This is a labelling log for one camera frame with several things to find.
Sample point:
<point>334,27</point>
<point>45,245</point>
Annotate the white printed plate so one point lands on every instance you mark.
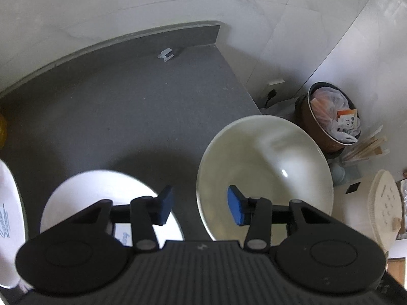
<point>95,187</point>
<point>9,228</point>

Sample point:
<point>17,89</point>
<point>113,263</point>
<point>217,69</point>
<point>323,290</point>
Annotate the pale blue holder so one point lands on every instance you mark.
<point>337,173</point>

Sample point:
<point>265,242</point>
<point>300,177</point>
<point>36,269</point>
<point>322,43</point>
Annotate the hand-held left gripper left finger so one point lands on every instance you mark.
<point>165,206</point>

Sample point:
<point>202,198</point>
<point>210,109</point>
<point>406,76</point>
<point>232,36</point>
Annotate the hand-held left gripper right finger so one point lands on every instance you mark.
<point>236,208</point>

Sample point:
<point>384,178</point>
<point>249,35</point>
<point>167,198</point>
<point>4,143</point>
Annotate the clear plastic clip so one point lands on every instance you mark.
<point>166,54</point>

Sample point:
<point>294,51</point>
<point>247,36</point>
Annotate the orange paper packet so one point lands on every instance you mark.
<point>346,117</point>

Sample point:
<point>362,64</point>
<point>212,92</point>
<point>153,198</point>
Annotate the white plastic trash bag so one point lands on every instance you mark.
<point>330,101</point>

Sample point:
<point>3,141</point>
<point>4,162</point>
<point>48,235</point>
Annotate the bundle of wooden chopsticks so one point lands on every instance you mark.
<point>365,149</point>

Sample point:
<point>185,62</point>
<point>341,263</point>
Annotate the brown trash bin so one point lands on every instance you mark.
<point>313,133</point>

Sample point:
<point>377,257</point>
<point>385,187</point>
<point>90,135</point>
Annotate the cream ceramic bowl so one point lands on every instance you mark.
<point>264,165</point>

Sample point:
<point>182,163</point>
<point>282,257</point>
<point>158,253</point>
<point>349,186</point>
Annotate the white wall socket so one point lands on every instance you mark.
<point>276,81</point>

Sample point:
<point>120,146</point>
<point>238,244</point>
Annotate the black power plug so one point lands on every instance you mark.
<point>271,94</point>

